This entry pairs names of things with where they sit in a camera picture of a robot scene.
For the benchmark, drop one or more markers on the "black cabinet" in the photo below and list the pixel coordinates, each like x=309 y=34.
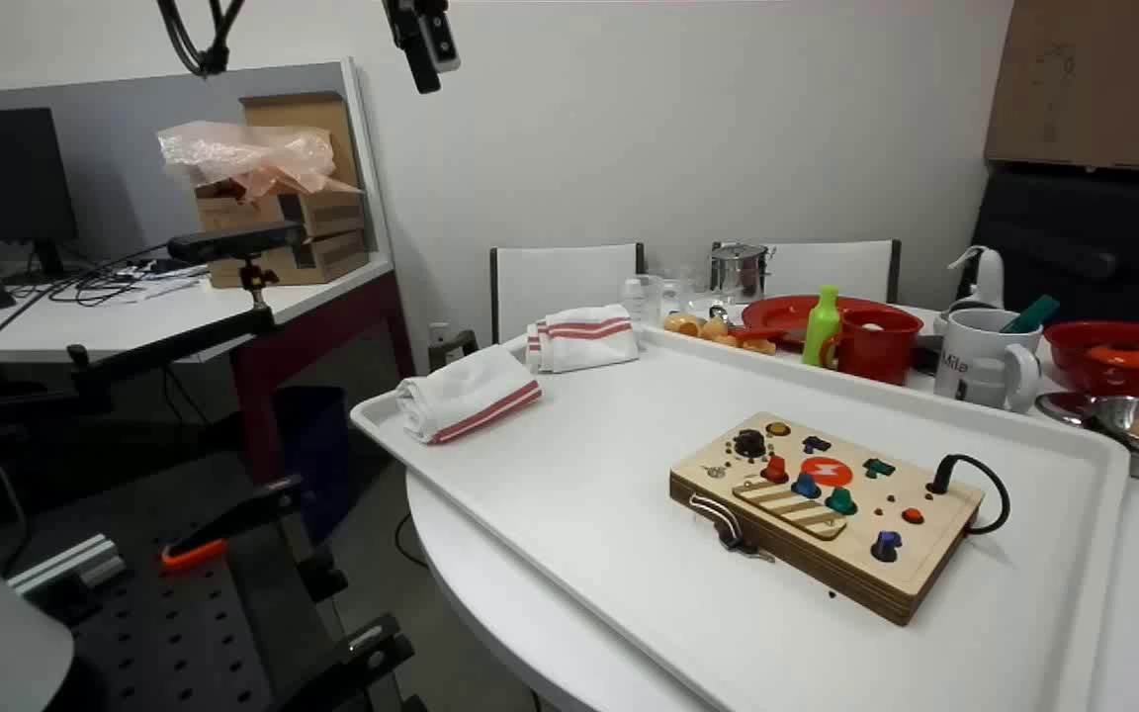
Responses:
x=1083 y=249

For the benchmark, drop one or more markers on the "clear pinkish plastic bag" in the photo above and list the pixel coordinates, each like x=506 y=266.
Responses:
x=246 y=154

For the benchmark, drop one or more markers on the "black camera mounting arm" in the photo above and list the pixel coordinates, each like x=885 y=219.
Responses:
x=176 y=344

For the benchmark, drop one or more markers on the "crumpled white towel red stripes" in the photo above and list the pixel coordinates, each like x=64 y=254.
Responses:
x=580 y=343

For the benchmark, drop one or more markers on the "clear plastic cup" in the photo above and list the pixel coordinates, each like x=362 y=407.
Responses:
x=651 y=303

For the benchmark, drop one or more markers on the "white electric kettle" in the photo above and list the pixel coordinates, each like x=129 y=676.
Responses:
x=982 y=275

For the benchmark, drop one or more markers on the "thin brown cardboard box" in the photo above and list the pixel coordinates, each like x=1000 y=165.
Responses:
x=317 y=117

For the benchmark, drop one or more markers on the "white mug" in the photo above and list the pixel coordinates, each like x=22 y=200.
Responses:
x=976 y=358

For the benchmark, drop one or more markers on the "large red bowl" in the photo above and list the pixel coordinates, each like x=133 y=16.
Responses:
x=1124 y=344

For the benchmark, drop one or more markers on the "aluminium extrusion bar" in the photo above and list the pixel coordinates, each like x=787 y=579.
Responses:
x=68 y=558

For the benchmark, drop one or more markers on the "white desk with red frame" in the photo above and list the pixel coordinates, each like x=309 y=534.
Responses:
x=108 y=322

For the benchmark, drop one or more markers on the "grey partition panel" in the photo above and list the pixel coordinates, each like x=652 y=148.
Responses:
x=134 y=158

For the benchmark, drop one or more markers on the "metal bowl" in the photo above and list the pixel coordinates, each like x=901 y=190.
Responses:
x=1096 y=422

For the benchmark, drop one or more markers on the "white chair back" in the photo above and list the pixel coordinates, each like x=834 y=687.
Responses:
x=553 y=277

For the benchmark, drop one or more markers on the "orange food pieces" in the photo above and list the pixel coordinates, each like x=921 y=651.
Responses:
x=714 y=331

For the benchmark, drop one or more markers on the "clear glass measuring cup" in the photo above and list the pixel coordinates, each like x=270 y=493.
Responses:
x=736 y=271

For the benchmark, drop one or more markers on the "black stereo camera bar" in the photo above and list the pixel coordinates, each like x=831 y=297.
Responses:
x=235 y=242

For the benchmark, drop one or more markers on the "wall power outlet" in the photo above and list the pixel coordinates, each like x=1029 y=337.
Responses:
x=452 y=344

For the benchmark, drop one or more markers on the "green plastic bottle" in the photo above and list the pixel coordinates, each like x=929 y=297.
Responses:
x=821 y=331

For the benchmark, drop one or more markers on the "large white plastic tray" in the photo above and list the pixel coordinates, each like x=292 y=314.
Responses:
x=594 y=489

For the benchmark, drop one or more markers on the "wooden busy board with buttons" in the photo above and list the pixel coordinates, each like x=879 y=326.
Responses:
x=858 y=546

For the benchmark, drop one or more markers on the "wide brown cardboard box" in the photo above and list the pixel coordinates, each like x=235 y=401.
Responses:
x=324 y=232

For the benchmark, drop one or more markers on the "green utensil in mug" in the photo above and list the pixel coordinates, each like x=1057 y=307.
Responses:
x=1029 y=314

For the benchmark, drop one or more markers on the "folded white towel red stripe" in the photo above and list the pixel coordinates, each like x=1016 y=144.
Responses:
x=470 y=394

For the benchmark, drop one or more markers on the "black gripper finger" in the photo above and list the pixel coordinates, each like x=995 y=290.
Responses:
x=413 y=46
x=445 y=34

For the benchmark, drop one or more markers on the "black computer monitor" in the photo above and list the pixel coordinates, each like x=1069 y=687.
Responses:
x=1 y=179

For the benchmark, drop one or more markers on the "large flat cardboard box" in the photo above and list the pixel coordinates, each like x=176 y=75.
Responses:
x=1096 y=80

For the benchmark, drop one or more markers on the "perforated black mounting plate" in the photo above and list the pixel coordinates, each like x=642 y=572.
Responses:
x=158 y=646

